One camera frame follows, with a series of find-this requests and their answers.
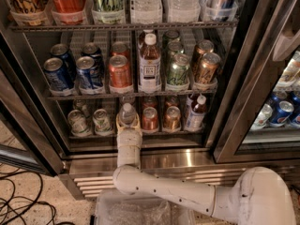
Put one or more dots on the clear plastic storage bin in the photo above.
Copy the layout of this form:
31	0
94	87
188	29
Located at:
116	208

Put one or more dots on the gold can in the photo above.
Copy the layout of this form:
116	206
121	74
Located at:
171	101
171	119

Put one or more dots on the gold can bottom back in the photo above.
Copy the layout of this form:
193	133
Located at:
171	101

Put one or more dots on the red Coca-Cola can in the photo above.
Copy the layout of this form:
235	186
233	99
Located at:
68	11

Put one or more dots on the yellow LaCroix can top shelf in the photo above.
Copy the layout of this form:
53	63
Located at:
26	0

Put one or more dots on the gold can bottom front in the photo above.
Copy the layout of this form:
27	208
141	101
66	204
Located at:
171	119

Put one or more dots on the copper LaCroix can front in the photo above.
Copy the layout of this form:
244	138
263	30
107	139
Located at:
207	68

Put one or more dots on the blue Pepsi can back left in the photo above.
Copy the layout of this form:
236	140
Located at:
63	52

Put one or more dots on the copper LaCroix can back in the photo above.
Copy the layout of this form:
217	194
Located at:
200	49

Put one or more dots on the clear water bottle front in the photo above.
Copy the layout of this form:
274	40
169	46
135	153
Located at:
127	115

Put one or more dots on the closed glass fridge door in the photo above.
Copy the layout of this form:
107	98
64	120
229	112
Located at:
237	141

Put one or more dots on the orange can bottom back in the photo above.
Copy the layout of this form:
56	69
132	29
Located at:
149	102

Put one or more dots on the blue energy drink can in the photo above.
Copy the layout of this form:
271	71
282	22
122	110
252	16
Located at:
216	10

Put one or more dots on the blue pepsi can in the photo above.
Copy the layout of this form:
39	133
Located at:
88	73
92	49
63	52
61	83

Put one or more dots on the green LaCroix can front middle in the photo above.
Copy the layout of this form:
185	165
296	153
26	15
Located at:
177	75

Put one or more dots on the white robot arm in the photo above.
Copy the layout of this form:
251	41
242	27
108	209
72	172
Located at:
259	196

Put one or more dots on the green LaCroix can back middle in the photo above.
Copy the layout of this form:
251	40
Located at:
169	36

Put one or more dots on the white-green can bottom back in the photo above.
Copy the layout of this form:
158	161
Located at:
81	105

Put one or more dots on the clear water bottle top right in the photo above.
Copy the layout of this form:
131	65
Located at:
182	11

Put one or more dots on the white-green can bottom far left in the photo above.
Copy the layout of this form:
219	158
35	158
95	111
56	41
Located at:
78	123

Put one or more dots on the orange soda can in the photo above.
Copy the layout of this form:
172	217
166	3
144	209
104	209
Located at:
120	48
120	75

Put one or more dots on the iced tea bottle middle shelf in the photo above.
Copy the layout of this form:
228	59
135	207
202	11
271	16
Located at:
149	65

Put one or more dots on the orange can bottom front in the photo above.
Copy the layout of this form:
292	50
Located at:
150	120

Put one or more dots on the copper lacroix can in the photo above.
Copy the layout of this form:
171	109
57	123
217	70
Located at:
200	49
207	68

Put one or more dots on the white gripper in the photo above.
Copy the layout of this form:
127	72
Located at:
129	139

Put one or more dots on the orange soda can front middle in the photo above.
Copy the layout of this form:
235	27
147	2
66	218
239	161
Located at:
120	75

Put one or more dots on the green LaCroix can top shelf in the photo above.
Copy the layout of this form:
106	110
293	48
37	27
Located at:
108	11

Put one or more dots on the stainless steel display fridge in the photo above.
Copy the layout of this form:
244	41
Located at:
254	47

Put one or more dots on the clear water bottle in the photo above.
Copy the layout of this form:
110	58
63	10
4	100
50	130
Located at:
182	11
127	115
146	11
130	100

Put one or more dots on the clear water bottle behind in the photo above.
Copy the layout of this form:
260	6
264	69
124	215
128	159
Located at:
130	100

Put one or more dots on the tea bottle bottom shelf front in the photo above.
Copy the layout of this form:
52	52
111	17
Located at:
196	113

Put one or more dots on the white can right compartment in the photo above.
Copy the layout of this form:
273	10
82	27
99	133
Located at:
264	114

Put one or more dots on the white-green can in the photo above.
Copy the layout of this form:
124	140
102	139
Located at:
81	105
78	123
102	123

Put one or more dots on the open fridge door left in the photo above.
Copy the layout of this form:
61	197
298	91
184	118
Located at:
20	117

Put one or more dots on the blue can right edge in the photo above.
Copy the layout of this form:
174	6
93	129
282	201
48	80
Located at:
294	118

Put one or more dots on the blue Pepsi can right compartment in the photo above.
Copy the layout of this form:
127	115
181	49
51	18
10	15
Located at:
282	112

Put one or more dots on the orange soda can back middle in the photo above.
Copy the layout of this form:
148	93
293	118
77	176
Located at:
120	48

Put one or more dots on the clear water bottle top left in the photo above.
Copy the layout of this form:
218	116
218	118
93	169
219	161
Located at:
146	11

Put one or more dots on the blue Pepsi can front left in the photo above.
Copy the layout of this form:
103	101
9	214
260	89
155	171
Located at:
61	83

